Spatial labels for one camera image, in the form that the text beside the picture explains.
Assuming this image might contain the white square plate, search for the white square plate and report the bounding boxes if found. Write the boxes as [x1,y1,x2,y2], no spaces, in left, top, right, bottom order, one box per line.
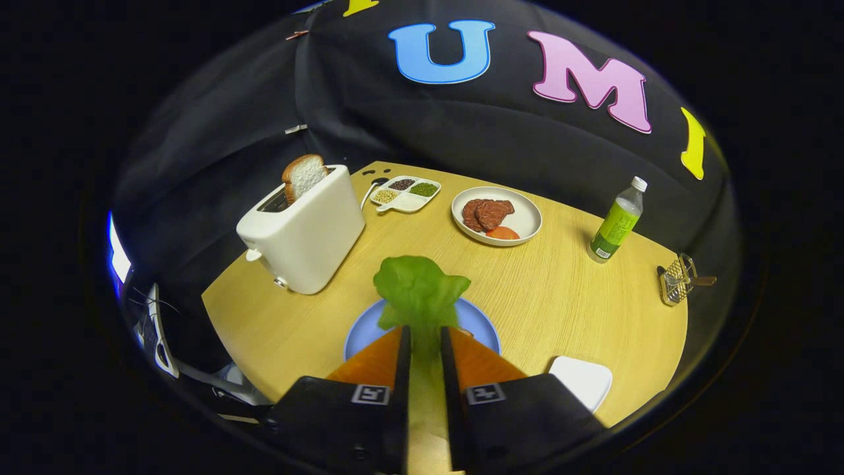
[549,356,613,414]

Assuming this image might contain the round white plate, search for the round white plate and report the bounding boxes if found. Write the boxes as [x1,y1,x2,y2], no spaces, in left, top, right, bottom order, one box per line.
[451,186,543,247]

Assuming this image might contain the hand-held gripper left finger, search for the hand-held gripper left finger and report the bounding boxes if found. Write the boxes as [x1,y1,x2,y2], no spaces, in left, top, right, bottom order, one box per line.
[267,326,411,475]

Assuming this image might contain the green lettuce leaf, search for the green lettuce leaf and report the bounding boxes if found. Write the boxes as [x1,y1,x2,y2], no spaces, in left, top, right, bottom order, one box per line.
[373,256,471,436]

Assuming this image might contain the green label plastic bottle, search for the green label plastic bottle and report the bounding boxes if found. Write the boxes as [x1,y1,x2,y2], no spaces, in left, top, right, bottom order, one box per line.
[588,176,648,264]

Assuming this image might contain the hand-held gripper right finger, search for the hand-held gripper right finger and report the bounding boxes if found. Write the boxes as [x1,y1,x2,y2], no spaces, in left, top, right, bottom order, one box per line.
[440,326,605,475]

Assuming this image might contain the white metal frame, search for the white metal frame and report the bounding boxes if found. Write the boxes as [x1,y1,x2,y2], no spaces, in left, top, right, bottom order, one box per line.
[132,282,271,423]

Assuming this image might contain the toasted bread slice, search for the toasted bread slice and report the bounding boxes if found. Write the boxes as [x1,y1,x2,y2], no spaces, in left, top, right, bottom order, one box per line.
[282,154,329,205]

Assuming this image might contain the white toaster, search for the white toaster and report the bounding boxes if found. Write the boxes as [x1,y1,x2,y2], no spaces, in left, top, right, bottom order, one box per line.
[236,165,366,296]

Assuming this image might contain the white toaster power cable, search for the white toaster power cable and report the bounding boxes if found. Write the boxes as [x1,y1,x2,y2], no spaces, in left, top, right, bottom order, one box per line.
[360,177,390,212]

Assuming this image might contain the round blue plate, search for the round blue plate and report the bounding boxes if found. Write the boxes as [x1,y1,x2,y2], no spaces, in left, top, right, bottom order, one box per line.
[344,297,502,362]

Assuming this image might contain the small wire basket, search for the small wire basket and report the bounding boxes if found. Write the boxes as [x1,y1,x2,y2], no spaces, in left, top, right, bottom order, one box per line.
[657,253,717,307]

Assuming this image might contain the brown meat slice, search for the brown meat slice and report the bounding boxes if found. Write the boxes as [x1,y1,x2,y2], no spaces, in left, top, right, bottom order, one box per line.
[462,199,490,233]
[475,199,515,232]

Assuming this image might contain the white compartment dish with beans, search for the white compartment dish with beans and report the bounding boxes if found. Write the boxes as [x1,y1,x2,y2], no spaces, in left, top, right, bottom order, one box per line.
[369,175,442,214]

